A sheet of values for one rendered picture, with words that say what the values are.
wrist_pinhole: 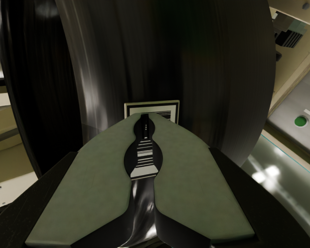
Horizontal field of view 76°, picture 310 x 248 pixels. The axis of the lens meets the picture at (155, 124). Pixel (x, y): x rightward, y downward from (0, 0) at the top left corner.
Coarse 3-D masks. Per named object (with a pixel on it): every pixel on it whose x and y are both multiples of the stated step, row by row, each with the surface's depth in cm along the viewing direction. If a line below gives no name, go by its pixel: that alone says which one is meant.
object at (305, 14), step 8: (272, 0) 35; (280, 0) 34; (288, 0) 34; (296, 0) 33; (304, 0) 32; (272, 8) 37; (280, 8) 35; (288, 8) 34; (296, 8) 33; (304, 8) 32; (296, 16) 33; (304, 16) 33
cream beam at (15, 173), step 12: (0, 156) 70; (12, 156) 71; (24, 156) 73; (0, 168) 67; (12, 168) 68; (24, 168) 70; (0, 180) 64; (12, 180) 66; (24, 180) 70; (36, 180) 74; (0, 192) 66; (12, 192) 70; (0, 204) 70
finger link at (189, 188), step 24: (168, 120) 11; (168, 144) 9; (192, 144) 9; (168, 168) 8; (192, 168) 8; (216, 168) 8; (168, 192) 7; (192, 192) 7; (216, 192) 7; (168, 216) 6; (192, 216) 6; (216, 216) 6; (240, 216) 6; (168, 240) 7; (192, 240) 6; (216, 240) 5
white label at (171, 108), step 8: (128, 104) 13; (136, 104) 13; (144, 104) 13; (152, 104) 14; (160, 104) 14; (168, 104) 14; (176, 104) 14; (128, 112) 13; (136, 112) 13; (144, 112) 14; (152, 112) 14; (160, 112) 14; (168, 112) 14; (176, 112) 14; (176, 120) 15; (144, 144) 14; (144, 152) 15; (152, 152) 15; (144, 160) 15; (152, 160) 15; (136, 168) 15; (144, 168) 15; (152, 168) 15; (136, 176) 15; (144, 176) 15
